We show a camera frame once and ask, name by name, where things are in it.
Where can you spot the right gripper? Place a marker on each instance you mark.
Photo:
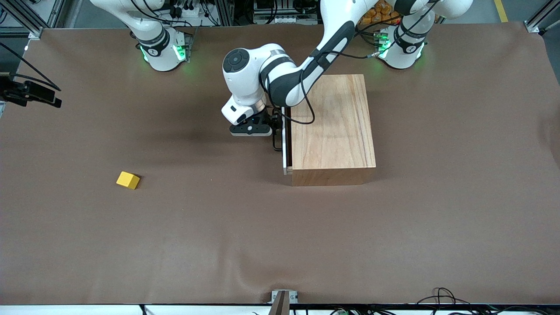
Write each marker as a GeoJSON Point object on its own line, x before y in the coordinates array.
{"type": "Point", "coordinates": [21, 92]}

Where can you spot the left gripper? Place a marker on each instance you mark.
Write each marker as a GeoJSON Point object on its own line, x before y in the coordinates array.
{"type": "Point", "coordinates": [265, 118]}

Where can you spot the white-fronted wooden drawer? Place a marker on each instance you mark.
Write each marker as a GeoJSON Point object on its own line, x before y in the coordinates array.
{"type": "Point", "coordinates": [285, 162]}

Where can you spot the yellow block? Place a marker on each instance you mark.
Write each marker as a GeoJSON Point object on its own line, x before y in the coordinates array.
{"type": "Point", "coordinates": [127, 180]}

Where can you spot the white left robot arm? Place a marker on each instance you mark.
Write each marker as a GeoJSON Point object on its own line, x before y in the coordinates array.
{"type": "Point", "coordinates": [284, 74]}

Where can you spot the wooden drawer cabinet box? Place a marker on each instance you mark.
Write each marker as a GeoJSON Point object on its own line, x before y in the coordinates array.
{"type": "Point", "coordinates": [332, 131]}

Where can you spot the silver equipment rack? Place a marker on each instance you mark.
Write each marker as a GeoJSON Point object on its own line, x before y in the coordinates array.
{"type": "Point", "coordinates": [284, 13]}

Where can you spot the brown table cover sheet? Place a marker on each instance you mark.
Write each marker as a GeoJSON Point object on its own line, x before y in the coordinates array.
{"type": "Point", "coordinates": [218, 240]}

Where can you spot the power strip with plugs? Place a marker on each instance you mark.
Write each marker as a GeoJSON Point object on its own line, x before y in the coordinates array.
{"type": "Point", "coordinates": [192, 8]}

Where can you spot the orange bags pile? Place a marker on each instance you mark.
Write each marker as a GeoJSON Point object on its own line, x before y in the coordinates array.
{"type": "Point", "coordinates": [380, 11]}

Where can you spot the aluminium frame post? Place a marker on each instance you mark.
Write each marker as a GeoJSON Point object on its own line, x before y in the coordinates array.
{"type": "Point", "coordinates": [540, 19]}
{"type": "Point", "coordinates": [22, 17]}

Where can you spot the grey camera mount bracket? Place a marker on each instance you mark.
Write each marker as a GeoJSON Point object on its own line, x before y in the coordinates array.
{"type": "Point", "coordinates": [282, 302]}

